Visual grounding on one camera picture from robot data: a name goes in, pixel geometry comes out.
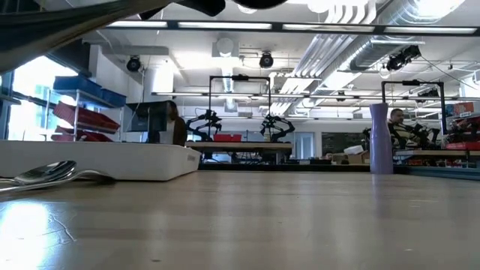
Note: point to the wooden background table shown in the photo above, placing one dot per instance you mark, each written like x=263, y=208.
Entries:
x=435, y=153
x=240, y=146

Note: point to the blue storage bin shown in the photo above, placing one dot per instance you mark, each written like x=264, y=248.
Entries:
x=113, y=98
x=77, y=85

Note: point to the colourful printed box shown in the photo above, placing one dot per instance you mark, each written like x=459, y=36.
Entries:
x=460, y=109

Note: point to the silver ventilation duct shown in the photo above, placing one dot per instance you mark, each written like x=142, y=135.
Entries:
x=378, y=48

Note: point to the black overhead frame bar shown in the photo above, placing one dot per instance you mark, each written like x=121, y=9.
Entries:
x=277, y=26

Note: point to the white package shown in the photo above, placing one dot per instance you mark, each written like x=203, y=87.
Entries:
x=353, y=149

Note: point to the white plastic cutlery tray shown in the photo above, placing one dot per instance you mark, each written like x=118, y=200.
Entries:
x=112, y=161

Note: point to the black station gantry frame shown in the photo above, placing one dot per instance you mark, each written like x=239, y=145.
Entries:
x=412, y=82
x=240, y=77

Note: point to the brown cardboard box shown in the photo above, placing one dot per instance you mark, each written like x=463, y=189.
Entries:
x=358, y=158

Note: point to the lavender bottle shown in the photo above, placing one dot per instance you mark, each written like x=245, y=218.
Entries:
x=381, y=138

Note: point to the black ceiling spotlight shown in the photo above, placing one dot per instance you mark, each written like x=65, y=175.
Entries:
x=403, y=58
x=266, y=60
x=134, y=63

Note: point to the person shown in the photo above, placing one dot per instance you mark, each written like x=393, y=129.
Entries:
x=178, y=129
x=401, y=131

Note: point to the red box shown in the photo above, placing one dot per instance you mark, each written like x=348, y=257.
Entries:
x=227, y=137

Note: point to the metal shelf rack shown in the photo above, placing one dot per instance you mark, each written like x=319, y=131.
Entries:
x=76, y=112

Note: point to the black background robot arm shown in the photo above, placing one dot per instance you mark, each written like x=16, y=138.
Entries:
x=427, y=135
x=205, y=120
x=276, y=125

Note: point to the black flat screen monitor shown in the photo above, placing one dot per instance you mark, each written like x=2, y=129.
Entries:
x=146, y=117

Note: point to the red storage bin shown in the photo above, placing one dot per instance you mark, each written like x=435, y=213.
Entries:
x=88, y=118
x=80, y=135
x=463, y=146

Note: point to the silver spoon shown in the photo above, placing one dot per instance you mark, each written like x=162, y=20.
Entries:
x=86, y=175
x=47, y=171

